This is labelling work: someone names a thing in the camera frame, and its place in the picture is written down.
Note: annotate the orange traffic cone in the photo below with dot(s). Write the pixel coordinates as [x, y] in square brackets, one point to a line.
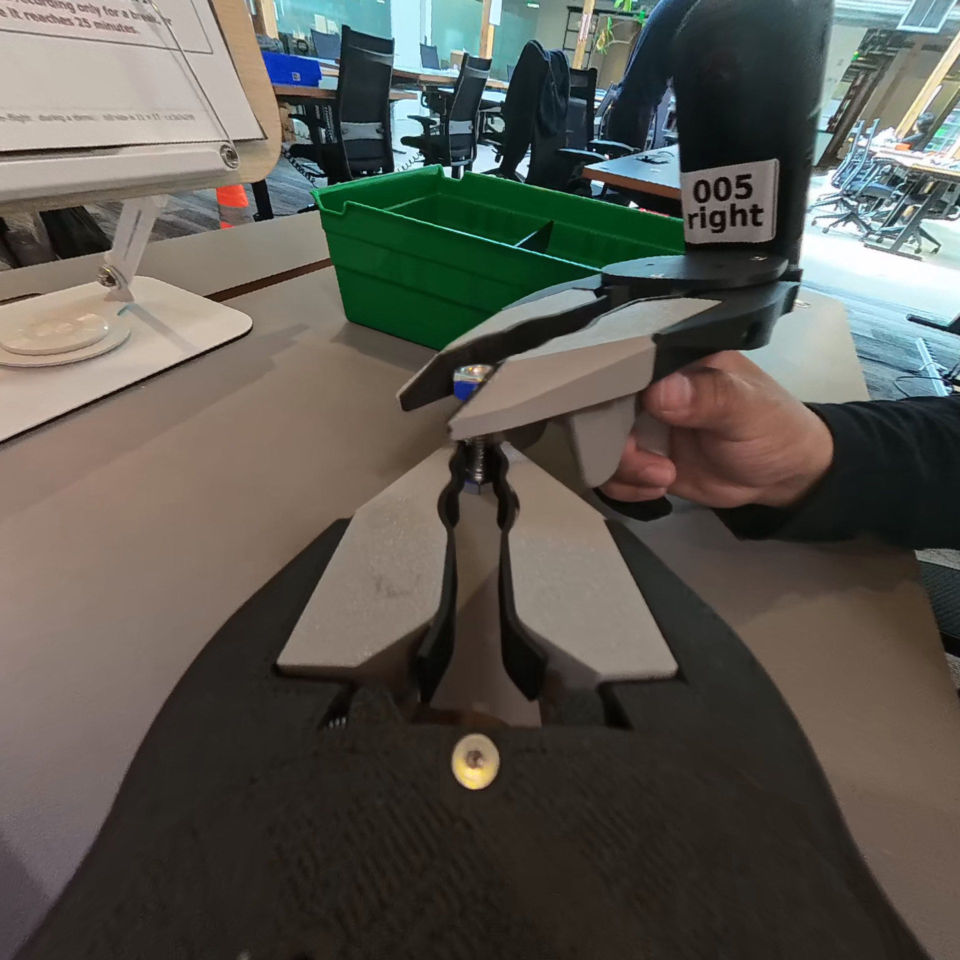
[234, 208]

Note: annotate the background wooden desk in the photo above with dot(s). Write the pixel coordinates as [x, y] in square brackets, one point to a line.
[637, 169]

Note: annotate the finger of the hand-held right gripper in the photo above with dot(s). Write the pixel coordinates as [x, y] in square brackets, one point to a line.
[495, 330]
[570, 367]

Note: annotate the long wooden desk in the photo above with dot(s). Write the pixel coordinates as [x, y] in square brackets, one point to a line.
[922, 161]

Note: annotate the wooden book stand white base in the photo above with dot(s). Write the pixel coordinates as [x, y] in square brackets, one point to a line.
[150, 322]

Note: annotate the printed instruction sheet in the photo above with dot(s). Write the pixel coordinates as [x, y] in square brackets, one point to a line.
[90, 75]

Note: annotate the black bin divider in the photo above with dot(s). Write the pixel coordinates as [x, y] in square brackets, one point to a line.
[538, 238]

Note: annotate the green plastic bin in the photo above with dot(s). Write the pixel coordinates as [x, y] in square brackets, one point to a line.
[405, 277]

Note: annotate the black jacket on chair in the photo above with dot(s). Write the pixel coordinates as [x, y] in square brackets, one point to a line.
[536, 97]

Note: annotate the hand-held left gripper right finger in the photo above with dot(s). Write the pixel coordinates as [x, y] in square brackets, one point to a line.
[585, 600]

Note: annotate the black office chair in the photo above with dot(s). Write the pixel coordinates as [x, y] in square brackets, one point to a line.
[469, 97]
[367, 97]

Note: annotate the person's right hand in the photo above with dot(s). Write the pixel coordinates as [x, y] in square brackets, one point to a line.
[742, 442]

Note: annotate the silver hex nut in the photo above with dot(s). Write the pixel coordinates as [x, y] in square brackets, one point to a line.
[474, 486]

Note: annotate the dark chair seat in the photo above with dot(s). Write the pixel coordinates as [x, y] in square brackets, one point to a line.
[943, 600]

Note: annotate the silver hex bolt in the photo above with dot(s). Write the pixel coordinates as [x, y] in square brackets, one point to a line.
[469, 379]

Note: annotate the small blue storage bin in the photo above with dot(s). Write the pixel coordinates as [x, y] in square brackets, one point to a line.
[289, 69]

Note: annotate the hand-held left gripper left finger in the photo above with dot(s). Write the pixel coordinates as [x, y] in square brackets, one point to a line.
[375, 592]

